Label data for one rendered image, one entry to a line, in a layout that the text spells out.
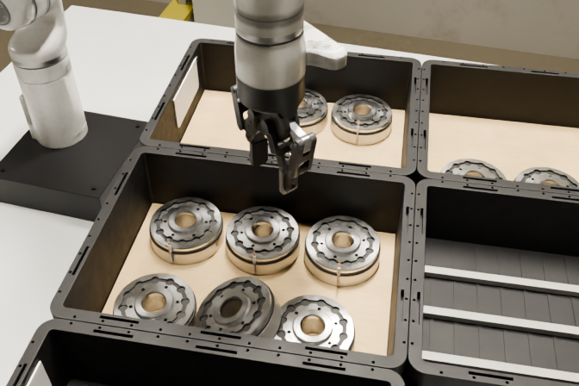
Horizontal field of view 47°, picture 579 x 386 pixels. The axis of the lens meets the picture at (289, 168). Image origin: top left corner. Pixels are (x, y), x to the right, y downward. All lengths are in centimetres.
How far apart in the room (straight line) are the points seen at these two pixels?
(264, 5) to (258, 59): 6
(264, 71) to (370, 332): 37
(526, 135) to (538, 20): 183
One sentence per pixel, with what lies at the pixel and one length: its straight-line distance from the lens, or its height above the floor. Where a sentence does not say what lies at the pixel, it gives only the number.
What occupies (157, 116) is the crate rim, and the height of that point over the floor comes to 92.
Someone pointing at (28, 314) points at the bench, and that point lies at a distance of 111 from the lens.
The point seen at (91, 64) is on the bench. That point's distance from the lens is 161.
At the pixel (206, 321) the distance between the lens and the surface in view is 84.
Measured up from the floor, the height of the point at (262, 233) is 84.
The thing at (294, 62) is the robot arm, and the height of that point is 117.
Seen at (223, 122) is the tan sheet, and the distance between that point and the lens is 116.
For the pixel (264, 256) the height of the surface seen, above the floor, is 86.
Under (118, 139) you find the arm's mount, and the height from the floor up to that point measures 76.
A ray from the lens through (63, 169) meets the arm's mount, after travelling 123.
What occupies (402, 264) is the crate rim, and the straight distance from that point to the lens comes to 81.
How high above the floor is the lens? 154
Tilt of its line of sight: 42 degrees down
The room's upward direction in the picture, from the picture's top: straight up
